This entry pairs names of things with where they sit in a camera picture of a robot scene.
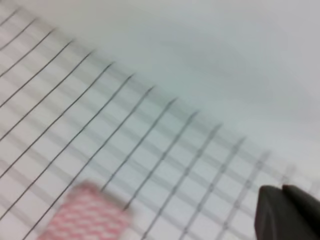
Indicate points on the pink wavy-striped towel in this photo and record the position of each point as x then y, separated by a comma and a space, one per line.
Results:
87, 214

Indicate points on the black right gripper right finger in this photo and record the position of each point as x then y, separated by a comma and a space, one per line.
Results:
307, 205

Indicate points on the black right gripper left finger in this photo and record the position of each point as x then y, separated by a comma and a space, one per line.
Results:
277, 218

